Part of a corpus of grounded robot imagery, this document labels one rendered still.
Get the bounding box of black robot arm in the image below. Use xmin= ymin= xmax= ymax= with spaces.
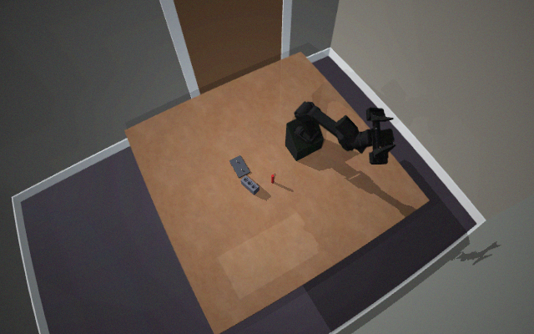
xmin=293 ymin=101 xmax=395 ymax=153

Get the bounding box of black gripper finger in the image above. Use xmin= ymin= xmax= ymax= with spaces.
xmin=373 ymin=144 xmax=396 ymax=159
xmin=371 ymin=112 xmax=393 ymax=122

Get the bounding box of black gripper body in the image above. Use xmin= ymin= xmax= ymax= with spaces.
xmin=357 ymin=108 xmax=388 ymax=164

